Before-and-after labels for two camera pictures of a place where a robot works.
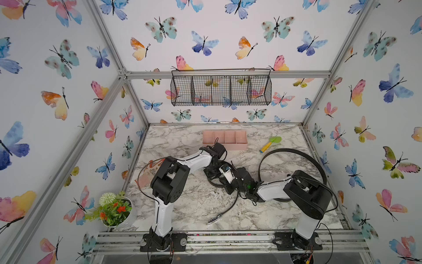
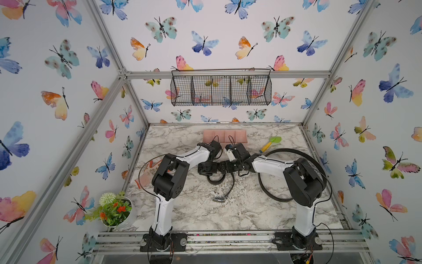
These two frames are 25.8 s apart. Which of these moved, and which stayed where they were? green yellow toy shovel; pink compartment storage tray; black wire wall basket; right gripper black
Moved: right gripper black
Stayed: black wire wall basket; green yellow toy shovel; pink compartment storage tray
